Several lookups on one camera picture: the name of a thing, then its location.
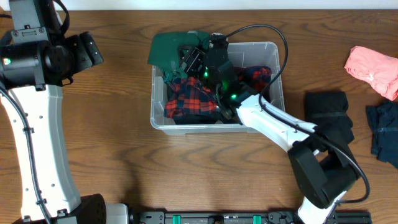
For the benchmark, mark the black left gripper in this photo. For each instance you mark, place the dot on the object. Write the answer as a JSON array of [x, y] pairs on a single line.
[[81, 61]]

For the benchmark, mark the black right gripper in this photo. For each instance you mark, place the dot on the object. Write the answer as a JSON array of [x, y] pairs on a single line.
[[196, 58]]

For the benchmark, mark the red navy plaid shirt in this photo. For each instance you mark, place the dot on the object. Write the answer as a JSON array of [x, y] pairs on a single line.
[[257, 77]]

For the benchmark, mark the dark green garment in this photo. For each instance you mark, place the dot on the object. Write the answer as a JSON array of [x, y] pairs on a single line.
[[168, 48]]

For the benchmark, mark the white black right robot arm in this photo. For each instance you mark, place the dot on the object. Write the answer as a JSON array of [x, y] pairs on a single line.
[[323, 167]]

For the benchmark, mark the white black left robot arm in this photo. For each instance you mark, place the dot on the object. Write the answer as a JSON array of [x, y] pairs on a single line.
[[37, 61]]

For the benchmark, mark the clear plastic storage bin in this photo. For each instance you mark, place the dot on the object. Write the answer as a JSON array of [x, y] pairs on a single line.
[[243, 54]]

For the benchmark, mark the black folded garment on table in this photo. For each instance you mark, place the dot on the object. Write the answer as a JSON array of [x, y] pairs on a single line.
[[329, 107]]

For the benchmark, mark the pink folded garment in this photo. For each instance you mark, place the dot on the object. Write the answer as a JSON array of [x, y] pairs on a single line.
[[374, 68]]

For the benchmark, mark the dark navy folded garment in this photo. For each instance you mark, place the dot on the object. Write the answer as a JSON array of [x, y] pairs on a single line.
[[382, 121]]

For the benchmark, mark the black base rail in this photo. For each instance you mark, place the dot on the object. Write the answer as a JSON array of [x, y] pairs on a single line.
[[275, 217]]

